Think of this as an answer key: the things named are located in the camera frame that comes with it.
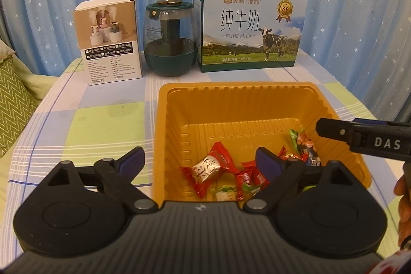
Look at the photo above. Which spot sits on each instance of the milk carton box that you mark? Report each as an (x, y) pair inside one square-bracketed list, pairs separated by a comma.
[(250, 20)]

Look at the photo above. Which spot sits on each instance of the person's right hand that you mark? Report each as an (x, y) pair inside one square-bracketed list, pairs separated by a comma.
[(405, 213)]

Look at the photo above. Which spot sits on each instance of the green glass teapot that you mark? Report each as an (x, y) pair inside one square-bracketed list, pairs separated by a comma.
[(170, 59)]

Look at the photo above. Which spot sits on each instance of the green orange candy packet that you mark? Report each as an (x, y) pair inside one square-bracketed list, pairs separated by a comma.
[(303, 142)]

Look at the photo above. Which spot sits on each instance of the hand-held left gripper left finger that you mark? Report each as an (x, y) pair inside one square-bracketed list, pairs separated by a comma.
[(133, 158)]

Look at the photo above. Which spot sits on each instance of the red patterned cloth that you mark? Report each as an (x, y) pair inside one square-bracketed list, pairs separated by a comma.
[(391, 262)]

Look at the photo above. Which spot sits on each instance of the green zigzag cushion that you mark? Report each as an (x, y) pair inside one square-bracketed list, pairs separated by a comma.
[(16, 100)]

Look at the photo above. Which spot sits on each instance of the orange plastic tray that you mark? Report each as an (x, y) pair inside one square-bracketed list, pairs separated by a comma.
[(224, 107)]

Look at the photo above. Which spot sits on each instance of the yellow candy packet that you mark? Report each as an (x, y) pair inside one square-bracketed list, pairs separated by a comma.
[(224, 195)]

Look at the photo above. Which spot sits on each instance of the small red candy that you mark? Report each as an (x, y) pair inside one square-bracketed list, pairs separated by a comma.
[(249, 181)]

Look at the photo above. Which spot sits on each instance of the checked tablecloth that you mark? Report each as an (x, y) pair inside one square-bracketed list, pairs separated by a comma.
[(80, 120)]

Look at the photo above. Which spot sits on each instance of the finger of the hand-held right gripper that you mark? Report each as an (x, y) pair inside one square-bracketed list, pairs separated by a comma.
[(379, 122), (340, 132)]

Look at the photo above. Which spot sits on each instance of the large red candy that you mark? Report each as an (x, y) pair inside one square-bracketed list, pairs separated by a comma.
[(207, 169)]

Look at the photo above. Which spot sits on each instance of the white product box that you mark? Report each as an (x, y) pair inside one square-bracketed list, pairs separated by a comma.
[(109, 62)]

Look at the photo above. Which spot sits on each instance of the red snack packet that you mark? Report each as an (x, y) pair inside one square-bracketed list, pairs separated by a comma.
[(289, 156)]

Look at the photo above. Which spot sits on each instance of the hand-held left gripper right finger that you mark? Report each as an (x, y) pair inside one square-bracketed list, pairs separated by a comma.
[(266, 161)]

